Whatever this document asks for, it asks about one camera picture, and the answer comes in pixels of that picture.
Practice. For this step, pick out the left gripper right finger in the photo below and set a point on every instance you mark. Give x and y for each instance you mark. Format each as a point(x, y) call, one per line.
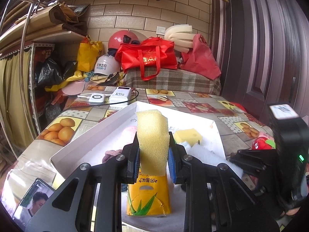
point(215, 195)

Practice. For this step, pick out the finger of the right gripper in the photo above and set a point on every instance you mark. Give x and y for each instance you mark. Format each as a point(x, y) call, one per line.
point(262, 164)

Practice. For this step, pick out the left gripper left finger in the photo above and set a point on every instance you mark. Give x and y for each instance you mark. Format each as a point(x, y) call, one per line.
point(90, 190)

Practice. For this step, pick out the yellow sponge piece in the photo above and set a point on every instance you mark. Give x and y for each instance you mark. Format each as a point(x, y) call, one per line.
point(153, 138)

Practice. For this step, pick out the white foam block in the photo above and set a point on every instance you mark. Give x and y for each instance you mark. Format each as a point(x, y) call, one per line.
point(210, 158)

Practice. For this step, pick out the red apple toy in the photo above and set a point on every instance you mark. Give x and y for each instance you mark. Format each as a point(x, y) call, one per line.
point(263, 143)

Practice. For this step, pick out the white shallow box tray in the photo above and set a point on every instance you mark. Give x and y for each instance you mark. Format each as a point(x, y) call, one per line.
point(66, 160)

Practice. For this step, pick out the yellow tissue packet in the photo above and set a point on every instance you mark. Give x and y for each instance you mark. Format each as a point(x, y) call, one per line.
point(149, 196)

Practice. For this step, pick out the yellow green scouring sponge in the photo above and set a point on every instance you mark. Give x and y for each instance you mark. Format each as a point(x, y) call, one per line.
point(190, 136)

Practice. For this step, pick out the fruit pattern tablecloth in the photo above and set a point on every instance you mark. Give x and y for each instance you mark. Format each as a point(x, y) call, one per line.
point(224, 127)

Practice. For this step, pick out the white power bank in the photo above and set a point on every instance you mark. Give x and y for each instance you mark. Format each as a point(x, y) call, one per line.
point(121, 95)

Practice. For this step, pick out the white round charger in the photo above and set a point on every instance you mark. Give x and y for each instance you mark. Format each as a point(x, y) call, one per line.
point(96, 98)

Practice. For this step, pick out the smartphone with video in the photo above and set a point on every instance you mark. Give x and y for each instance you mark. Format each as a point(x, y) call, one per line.
point(32, 201)

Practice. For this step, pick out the plaid covered bench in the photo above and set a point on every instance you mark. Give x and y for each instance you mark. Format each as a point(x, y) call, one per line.
point(174, 80)

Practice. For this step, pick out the white helmet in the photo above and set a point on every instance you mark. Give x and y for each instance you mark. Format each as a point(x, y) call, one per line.
point(107, 65)

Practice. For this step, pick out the dark red shopping bag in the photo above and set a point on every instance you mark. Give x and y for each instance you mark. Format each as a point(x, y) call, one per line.
point(200, 59)

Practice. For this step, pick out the black plastic bag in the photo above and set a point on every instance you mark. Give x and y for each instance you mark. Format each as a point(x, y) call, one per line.
point(48, 73)

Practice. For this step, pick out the red tote bag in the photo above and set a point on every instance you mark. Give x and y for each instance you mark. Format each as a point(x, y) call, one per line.
point(150, 56)

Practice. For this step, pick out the yellow paper bag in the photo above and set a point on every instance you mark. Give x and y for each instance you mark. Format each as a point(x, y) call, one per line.
point(88, 53)

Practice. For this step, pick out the dark wooden door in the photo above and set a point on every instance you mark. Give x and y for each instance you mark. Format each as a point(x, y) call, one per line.
point(261, 47)

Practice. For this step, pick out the red helmet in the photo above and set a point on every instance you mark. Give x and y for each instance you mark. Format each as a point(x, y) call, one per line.
point(122, 37)

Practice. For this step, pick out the cream foam roll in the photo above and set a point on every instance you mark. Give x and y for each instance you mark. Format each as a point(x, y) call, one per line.
point(182, 36)

